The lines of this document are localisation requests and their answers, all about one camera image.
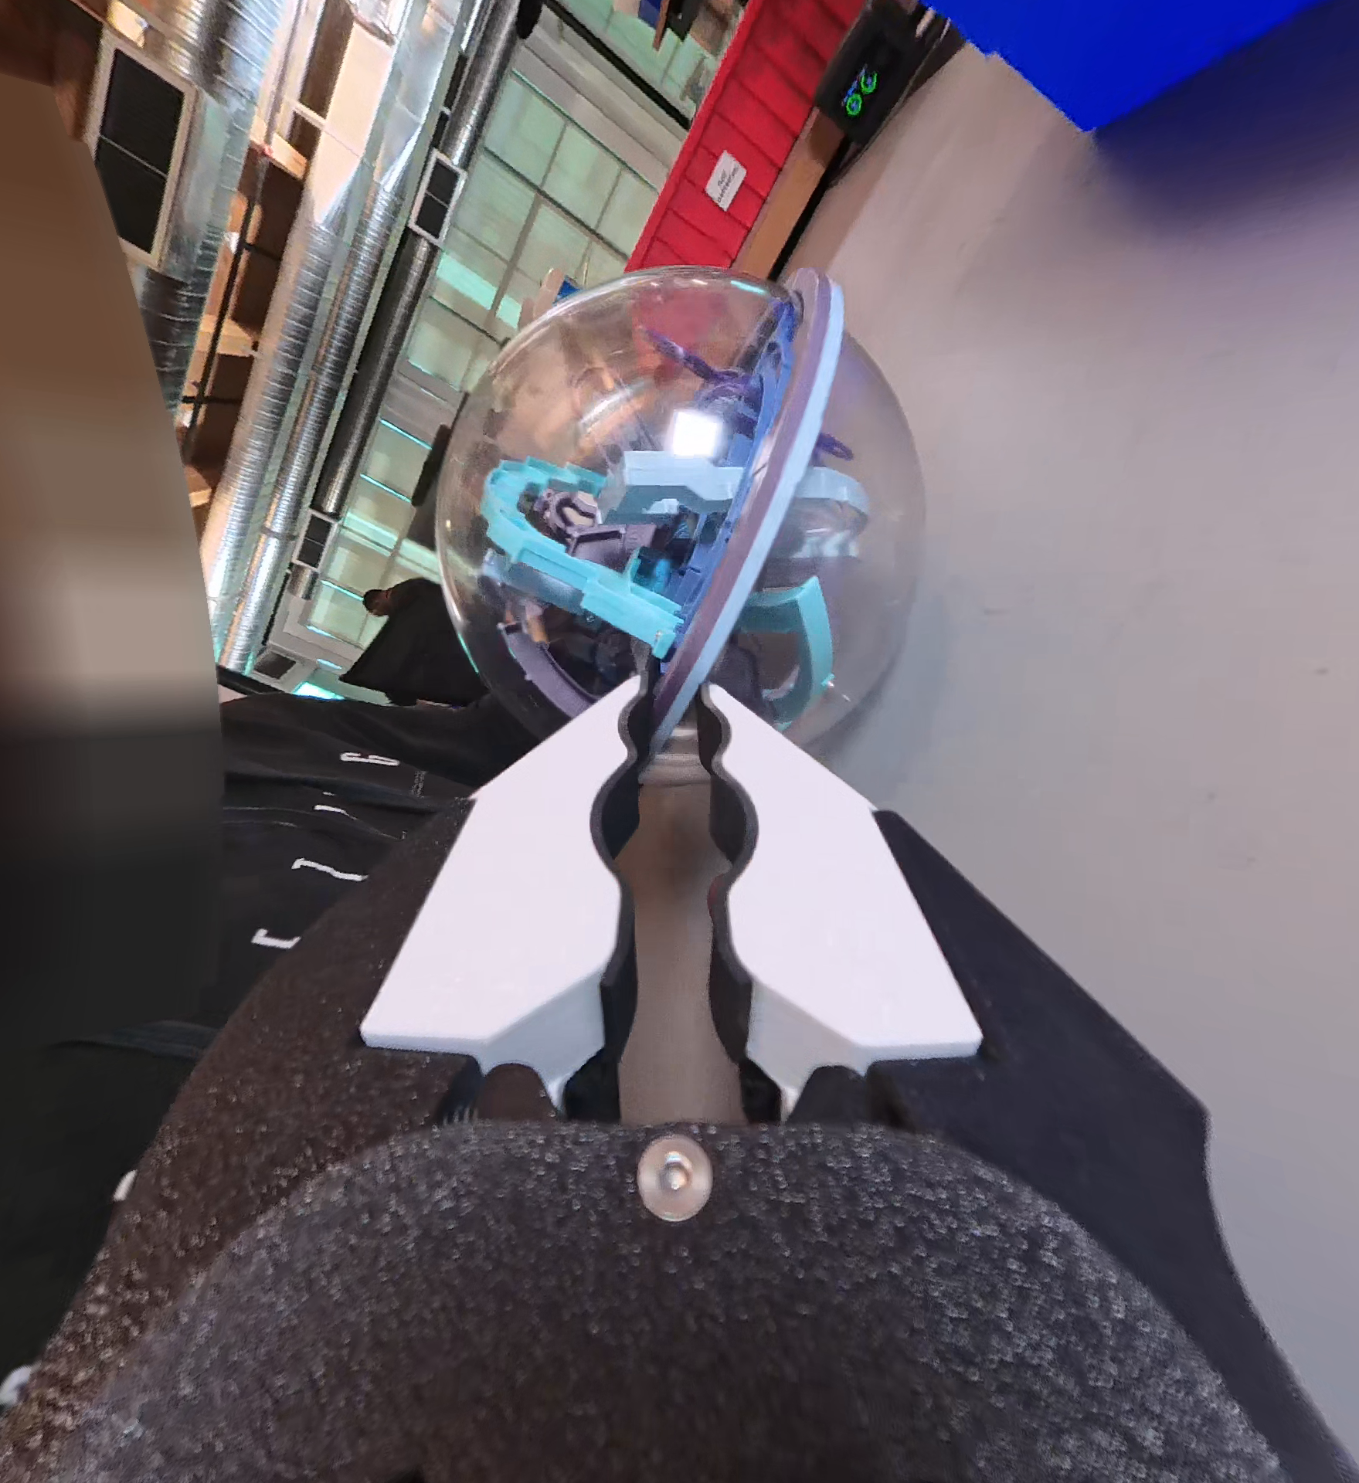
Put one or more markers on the silver ventilation duct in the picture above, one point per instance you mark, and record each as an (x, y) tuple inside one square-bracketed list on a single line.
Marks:
[(366, 303)]

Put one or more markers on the small black digital timer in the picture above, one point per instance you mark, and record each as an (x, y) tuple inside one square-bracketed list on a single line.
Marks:
[(870, 72)]

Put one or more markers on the red plastic bin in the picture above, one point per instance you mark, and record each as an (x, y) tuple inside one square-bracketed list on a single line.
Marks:
[(738, 140)]

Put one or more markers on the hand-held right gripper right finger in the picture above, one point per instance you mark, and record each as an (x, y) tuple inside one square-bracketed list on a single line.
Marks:
[(830, 927)]

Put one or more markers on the clear plastic maze ball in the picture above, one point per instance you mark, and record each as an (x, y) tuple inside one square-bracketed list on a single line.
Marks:
[(634, 510)]

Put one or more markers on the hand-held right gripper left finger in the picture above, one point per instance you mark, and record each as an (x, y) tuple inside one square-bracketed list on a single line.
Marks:
[(506, 927)]

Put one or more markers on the blue plastic bin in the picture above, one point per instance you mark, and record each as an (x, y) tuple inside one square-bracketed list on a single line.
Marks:
[(1118, 46)]

